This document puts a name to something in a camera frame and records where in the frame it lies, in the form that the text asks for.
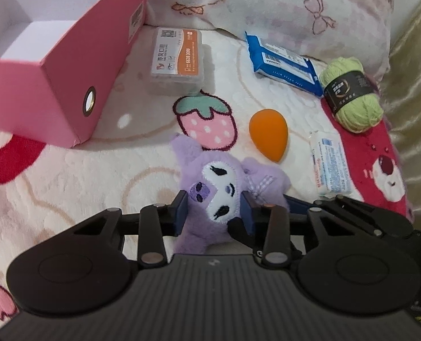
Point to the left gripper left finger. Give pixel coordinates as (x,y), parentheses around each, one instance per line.
(156,221)

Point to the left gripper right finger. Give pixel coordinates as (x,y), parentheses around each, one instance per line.
(269,227)

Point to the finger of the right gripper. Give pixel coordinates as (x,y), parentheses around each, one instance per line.
(373,220)
(237,231)

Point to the purple plush toy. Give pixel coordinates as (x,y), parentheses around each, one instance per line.
(214,181)

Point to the small white tissue pack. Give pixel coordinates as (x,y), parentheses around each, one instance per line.
(331,172)

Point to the orange makeup sponge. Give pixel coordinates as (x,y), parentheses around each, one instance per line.
(269,133)

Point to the green yarn ball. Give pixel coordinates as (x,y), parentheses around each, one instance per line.
(350,95)

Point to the beige satin curtain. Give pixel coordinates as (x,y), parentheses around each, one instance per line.
(401,99)

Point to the bear print bed blanket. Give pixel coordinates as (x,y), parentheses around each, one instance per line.
(128,162)

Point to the blue wet wipes pack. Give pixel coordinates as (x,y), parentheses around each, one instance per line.
(283,65)

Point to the clear orange-label plastic case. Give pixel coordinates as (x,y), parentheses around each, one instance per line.
(177,66)

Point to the pink patterned pillow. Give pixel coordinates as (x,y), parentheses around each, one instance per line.
(320,29)

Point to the pink cardboard box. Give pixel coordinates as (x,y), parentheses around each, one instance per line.
(58,62)

